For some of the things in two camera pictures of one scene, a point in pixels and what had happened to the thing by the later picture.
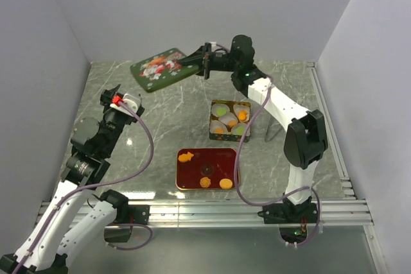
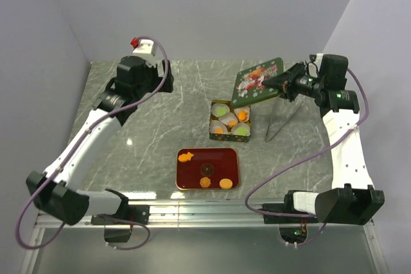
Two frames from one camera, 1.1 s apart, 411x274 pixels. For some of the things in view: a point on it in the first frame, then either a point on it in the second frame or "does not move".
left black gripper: (107, 96) to (167, 85)
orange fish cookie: (242, 115) does not move
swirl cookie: (232, 123) does not move
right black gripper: (198, 57) to (288, 90)
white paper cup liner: (242, 112) does not move
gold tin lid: (162, 69) to (248, 86)
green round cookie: (221, 111) does not move
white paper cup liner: (219, 109) does not move
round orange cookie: (225, 183) does not move
